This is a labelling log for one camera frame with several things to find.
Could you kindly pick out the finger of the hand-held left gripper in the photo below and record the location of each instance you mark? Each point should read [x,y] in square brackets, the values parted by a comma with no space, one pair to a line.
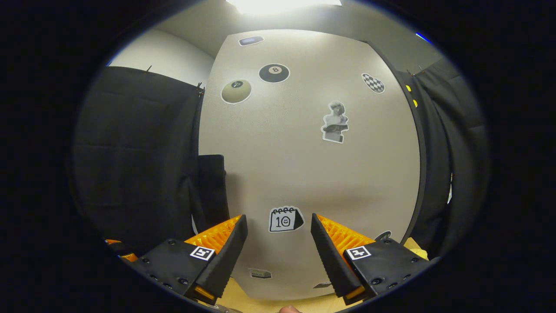
[128,257]

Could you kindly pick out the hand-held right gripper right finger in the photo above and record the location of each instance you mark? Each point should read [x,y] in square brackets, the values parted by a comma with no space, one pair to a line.
[332,265]

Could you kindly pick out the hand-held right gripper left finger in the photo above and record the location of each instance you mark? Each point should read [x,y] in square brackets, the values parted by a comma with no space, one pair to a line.
[226,261]

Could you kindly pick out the beige cabinet door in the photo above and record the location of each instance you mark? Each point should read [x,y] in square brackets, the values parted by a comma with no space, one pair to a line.
[304,174]

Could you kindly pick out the dark grey cabinet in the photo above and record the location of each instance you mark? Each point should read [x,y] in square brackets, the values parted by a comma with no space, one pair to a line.
[422,182]

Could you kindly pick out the black backdrop cloth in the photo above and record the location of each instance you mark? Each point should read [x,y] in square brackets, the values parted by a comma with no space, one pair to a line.
[130,152]

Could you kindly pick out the ceiling light panel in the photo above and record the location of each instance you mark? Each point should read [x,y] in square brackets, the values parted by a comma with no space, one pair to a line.
[282,5]

